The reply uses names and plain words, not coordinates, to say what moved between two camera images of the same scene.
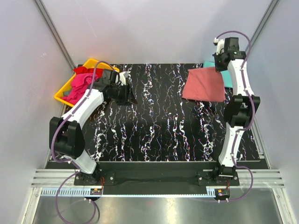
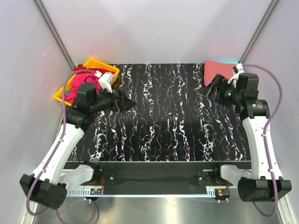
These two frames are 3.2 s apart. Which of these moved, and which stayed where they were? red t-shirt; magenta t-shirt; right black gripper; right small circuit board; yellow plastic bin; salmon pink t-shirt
Moved: right black gripper; salmon pink t-shirt
Stayed: right small circuit board; magenta t-shirt; yellow plastic bin; red t-shirt
